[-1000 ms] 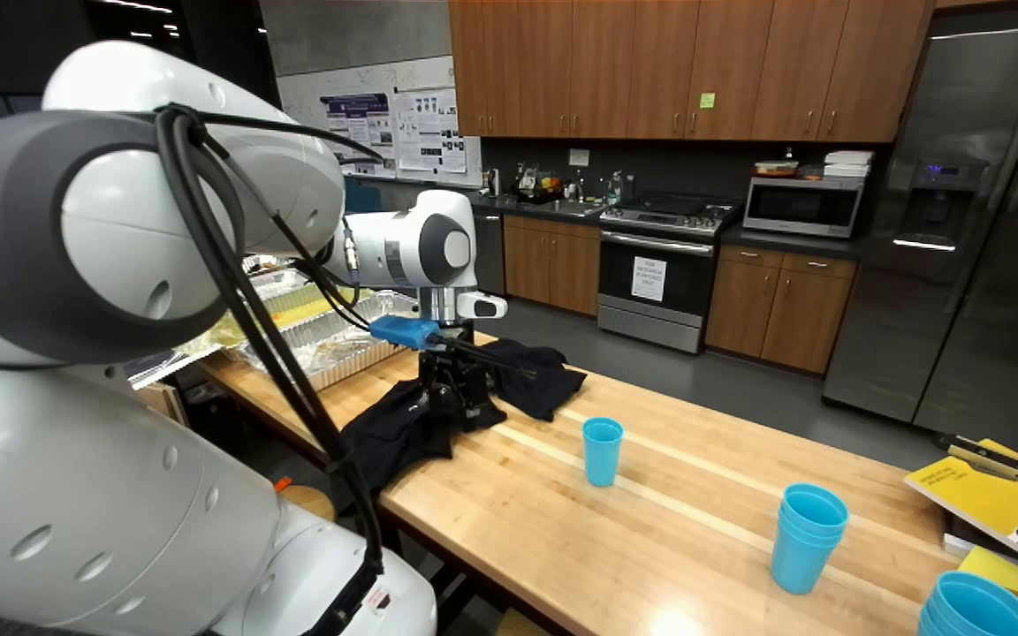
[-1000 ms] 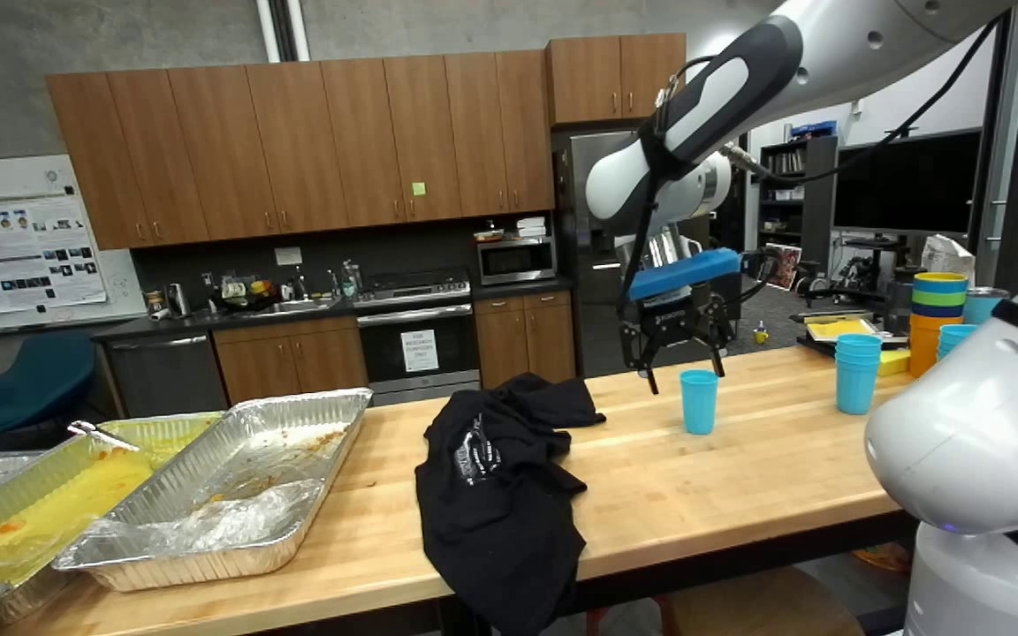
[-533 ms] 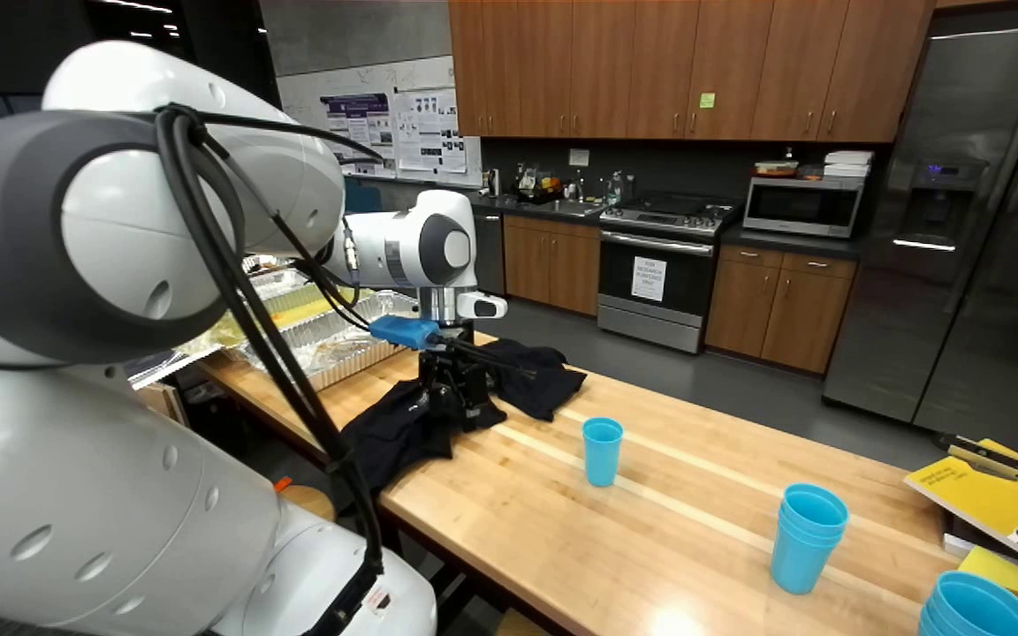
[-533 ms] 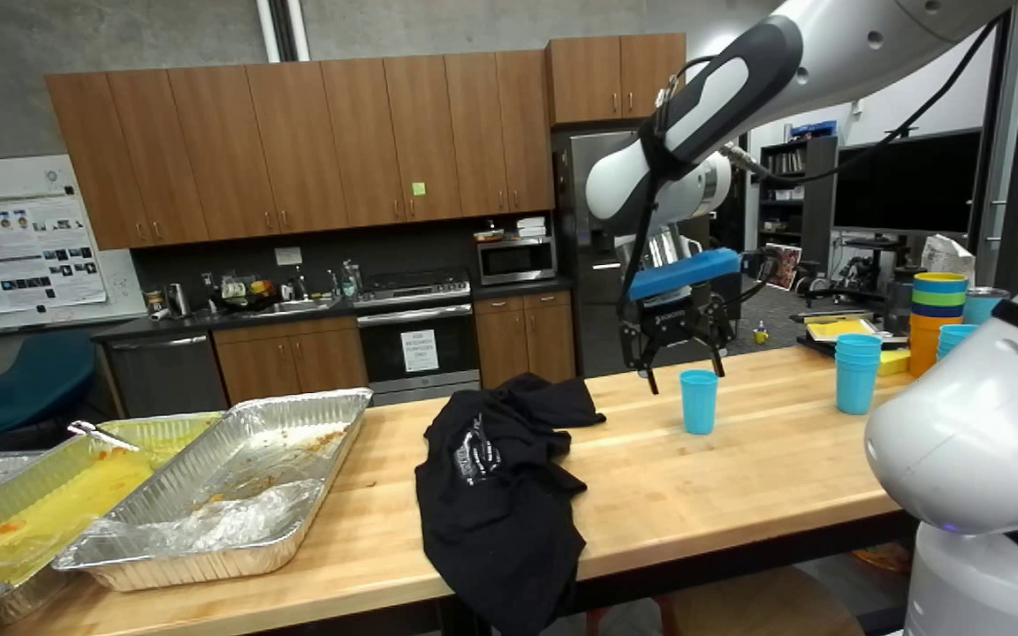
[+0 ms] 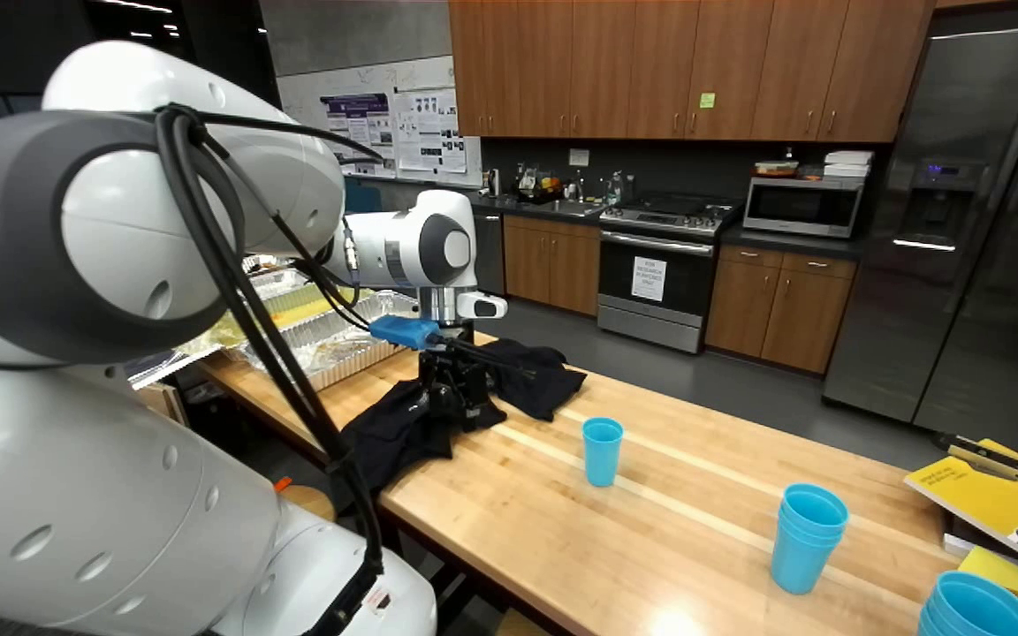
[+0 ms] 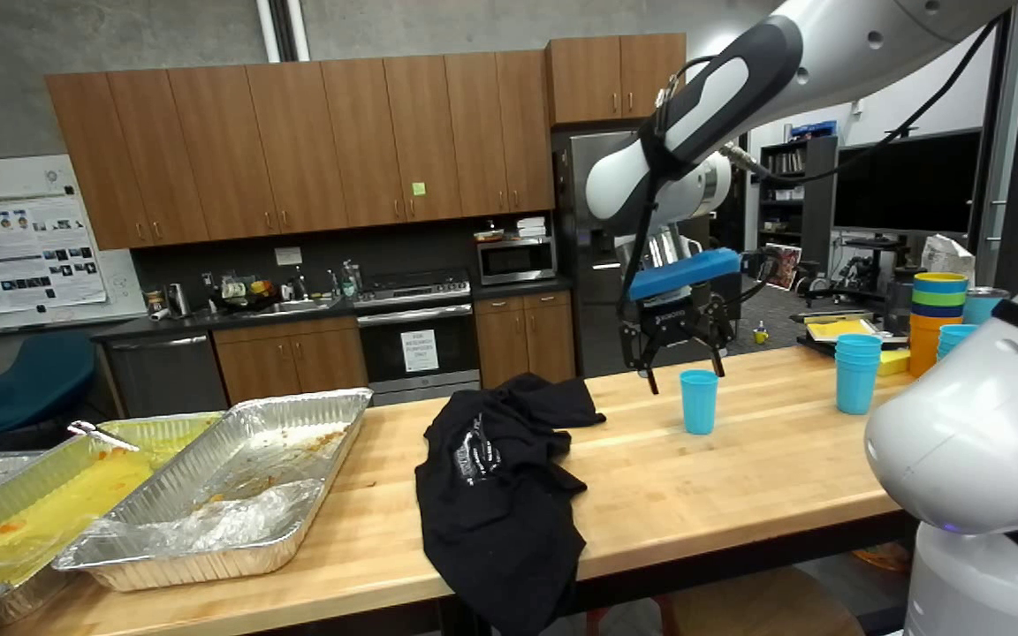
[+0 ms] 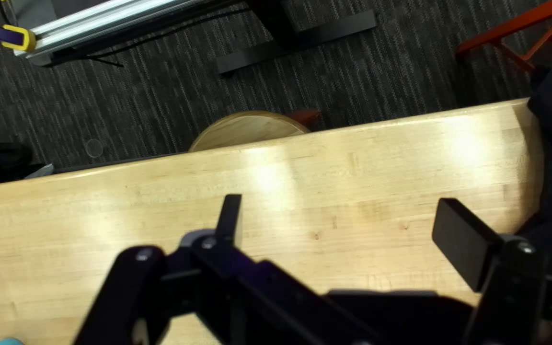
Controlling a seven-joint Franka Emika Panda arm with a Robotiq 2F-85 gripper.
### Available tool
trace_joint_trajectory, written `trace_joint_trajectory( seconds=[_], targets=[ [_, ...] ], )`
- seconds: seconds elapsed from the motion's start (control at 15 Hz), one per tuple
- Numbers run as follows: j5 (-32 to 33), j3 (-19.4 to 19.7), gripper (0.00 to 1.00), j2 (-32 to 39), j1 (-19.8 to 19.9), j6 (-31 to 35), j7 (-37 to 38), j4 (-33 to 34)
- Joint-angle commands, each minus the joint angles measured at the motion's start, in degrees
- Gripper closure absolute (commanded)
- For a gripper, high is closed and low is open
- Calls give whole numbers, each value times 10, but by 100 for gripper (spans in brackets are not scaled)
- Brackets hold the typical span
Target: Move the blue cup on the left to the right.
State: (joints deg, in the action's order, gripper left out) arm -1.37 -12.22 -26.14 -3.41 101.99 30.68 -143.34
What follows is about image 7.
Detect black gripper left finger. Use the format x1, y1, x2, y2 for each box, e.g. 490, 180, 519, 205
72, 191, 379, 345

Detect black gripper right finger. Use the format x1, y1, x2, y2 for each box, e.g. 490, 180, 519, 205
431, 197, 550, 345

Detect wooden stool orange legs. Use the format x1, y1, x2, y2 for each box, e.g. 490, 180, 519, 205
187, 109, 325, 153
454, 0, 552, 76

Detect yellow clamp hook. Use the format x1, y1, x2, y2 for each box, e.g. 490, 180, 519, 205
0, 23, 38, 55

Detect aluminium frame rail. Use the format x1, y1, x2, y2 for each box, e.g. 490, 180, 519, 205
13, 0, 226, 63

